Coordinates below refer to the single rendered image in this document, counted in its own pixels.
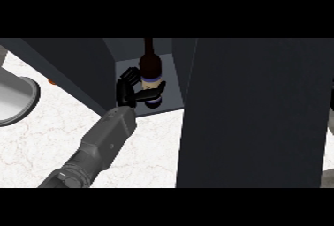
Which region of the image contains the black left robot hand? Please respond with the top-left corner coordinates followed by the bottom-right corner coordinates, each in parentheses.
top-left (116, 66), bottom-right (167, 109)

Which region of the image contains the dark wine bottle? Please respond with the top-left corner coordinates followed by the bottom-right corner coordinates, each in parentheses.
top-left (138, 37), bottom-right (164, 109)

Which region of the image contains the dark grey cabinet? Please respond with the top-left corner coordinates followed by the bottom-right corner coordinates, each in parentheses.
top-left (0, 37), bottom-right (200, 118)

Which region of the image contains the dark grey cabinet door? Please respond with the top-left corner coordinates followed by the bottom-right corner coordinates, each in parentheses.
top-left (175, 37), bottom-right (334, 189)

